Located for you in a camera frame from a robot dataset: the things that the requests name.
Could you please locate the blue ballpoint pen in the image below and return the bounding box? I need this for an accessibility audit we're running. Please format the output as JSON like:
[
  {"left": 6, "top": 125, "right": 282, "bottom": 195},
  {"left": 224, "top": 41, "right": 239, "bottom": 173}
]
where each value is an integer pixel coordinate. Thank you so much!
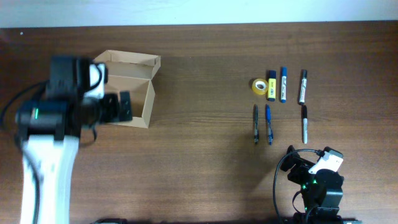
[{"left": 266, "top": 104, "right": 274, "bottom": 145}]

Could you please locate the blue whiteboard marker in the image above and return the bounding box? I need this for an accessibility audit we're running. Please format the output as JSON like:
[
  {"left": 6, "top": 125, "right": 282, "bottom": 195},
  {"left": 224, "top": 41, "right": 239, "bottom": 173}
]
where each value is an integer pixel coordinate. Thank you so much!
[{"left": 280, "top": 67, "right": 287, "bottom": 103}]

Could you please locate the black whiteboard marker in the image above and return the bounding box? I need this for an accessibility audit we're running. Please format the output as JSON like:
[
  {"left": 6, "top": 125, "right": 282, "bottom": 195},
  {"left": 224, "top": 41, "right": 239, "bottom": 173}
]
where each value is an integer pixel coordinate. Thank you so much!
[{"left": 298, "top": 70, "right": 308, "bottom": 105}]

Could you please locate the black ballpoint pen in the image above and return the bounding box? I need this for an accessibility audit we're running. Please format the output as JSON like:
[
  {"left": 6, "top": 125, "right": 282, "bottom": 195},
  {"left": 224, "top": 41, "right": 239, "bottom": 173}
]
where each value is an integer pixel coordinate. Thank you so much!
[{"left": 253, "top": 105, "right": 259, "bottom": 144}]

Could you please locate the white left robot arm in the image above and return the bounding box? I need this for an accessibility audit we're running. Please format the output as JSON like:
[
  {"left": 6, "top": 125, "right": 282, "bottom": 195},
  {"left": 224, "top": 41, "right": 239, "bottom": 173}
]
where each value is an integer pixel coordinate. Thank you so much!
[{"left": 15, "top": 56, "right": 132, "bottom": 223}]

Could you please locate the brown cardboard box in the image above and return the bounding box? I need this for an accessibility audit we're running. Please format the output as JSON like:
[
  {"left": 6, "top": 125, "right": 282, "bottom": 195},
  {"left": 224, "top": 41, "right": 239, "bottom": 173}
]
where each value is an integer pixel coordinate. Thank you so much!
[{"left": 95, "top": 50, "right": 161, "bottom": 128}]

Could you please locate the yellow highlighter blue cap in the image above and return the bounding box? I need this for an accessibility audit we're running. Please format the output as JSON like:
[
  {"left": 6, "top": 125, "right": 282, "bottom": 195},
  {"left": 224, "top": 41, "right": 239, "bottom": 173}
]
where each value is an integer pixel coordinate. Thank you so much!
[{"left": 267, "top": 70, "right": 276, "bottom": 101}]

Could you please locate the yellow tape roll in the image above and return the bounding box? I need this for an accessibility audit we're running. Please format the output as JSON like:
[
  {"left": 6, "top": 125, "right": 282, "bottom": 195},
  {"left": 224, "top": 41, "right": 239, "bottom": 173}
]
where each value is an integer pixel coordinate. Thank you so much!
[{"left": 251, "top": 78, "right": 269, "bottom": 95}]

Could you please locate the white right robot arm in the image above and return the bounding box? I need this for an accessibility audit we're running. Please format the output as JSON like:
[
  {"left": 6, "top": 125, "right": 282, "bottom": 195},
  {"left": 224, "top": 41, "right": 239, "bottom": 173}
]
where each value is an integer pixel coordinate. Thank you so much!
[{"left": 276, "top": 146, "right": 344, "bottom": 224}]

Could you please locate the black permanent marker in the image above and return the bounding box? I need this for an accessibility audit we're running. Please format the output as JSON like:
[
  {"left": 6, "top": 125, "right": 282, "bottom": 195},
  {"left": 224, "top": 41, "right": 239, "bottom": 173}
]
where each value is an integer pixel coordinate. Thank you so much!
[{"left": 302, "top": 105, "right": 308, "bottom": 144}]

